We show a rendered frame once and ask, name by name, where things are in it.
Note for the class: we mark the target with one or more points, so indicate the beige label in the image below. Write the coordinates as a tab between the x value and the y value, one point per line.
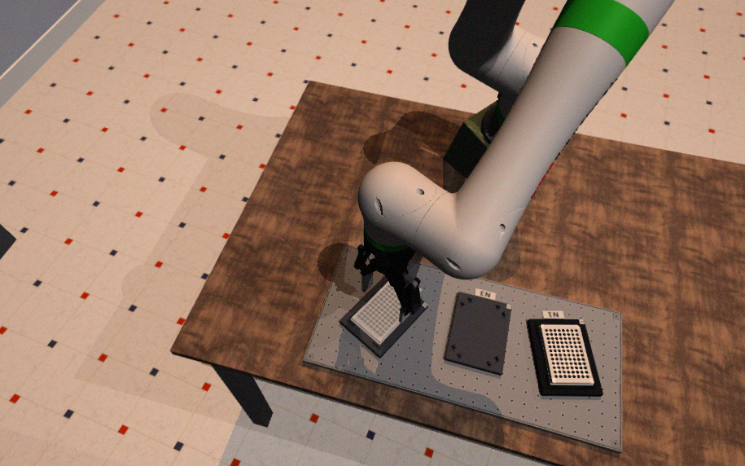
485	294
553	315

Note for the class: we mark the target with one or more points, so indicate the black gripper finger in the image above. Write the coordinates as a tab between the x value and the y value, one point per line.
366	270
407	291

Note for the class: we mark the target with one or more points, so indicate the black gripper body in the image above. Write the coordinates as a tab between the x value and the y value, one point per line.
396	272

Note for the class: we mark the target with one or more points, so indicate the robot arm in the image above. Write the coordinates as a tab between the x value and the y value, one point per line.
465	233

